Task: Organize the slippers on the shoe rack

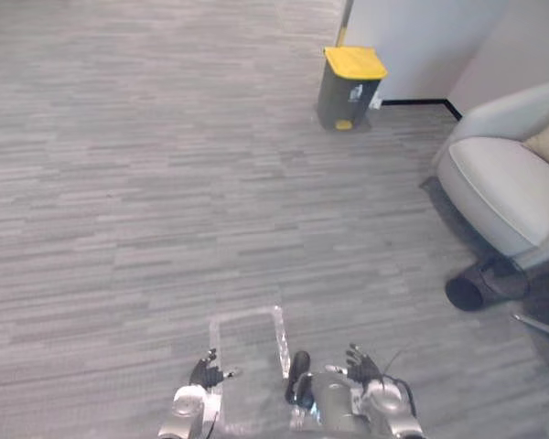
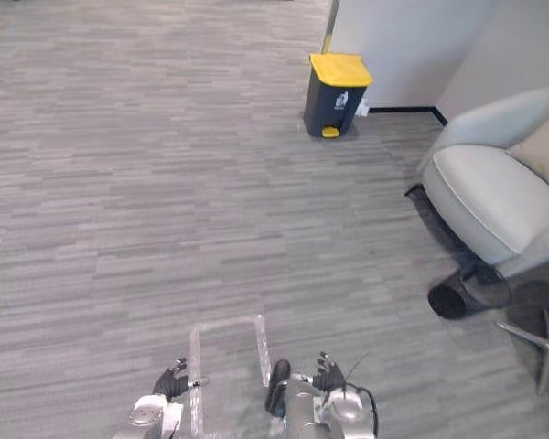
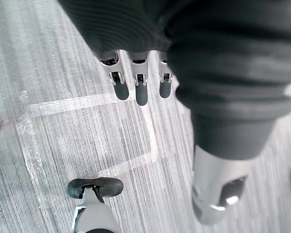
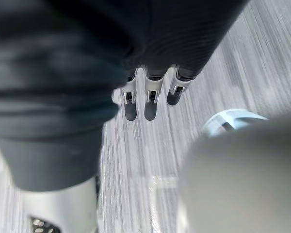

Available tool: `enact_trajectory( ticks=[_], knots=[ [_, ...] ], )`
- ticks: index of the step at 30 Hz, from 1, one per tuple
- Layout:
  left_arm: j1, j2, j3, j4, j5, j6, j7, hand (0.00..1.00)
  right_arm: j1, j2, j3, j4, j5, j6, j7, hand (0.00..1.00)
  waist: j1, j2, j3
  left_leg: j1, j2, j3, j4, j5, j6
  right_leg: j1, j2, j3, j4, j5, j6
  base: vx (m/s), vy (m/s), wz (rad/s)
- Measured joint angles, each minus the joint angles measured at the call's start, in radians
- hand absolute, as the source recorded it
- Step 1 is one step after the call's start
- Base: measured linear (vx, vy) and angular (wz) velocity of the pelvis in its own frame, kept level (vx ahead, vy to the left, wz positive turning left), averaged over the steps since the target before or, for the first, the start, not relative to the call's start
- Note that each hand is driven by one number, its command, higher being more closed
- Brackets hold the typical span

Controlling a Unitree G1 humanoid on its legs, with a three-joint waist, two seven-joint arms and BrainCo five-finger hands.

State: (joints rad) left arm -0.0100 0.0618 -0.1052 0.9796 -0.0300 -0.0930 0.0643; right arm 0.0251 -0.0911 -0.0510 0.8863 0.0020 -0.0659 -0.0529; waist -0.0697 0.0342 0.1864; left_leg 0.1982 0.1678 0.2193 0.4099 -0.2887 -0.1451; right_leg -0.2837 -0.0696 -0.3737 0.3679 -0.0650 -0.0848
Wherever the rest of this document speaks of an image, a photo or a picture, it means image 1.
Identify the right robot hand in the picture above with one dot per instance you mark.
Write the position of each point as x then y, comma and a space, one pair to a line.
363, 367

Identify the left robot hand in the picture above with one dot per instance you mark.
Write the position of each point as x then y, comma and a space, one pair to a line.
206, 374

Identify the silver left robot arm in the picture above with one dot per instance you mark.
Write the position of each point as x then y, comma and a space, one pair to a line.
188, 411

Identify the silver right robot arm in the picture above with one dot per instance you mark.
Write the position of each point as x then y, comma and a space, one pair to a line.
392, 407

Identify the clear tape floor marking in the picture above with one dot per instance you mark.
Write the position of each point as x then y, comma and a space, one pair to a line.
251, 356

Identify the black cylindrical bin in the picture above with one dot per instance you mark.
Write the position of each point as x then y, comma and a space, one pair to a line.
482, 283

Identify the silver chair base leg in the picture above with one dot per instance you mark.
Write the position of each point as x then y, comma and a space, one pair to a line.
546, 338

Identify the light grey armchair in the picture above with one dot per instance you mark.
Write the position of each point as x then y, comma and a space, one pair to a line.
508, 183

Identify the grey bin with yellow lid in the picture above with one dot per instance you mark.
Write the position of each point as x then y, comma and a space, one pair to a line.
347, 87

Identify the yellow and black striped post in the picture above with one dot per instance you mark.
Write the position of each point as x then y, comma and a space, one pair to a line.
343, 23

